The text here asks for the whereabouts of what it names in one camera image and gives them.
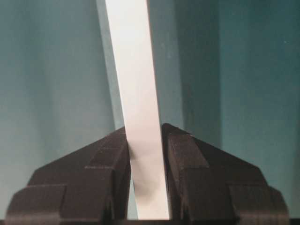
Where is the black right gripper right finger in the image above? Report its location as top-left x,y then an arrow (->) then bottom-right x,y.
162,123 -> 289,225

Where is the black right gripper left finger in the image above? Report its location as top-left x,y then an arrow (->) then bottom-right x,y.
4,128 -> 131,225

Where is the white wooden board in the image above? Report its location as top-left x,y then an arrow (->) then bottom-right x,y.
97,0 -> 170,220

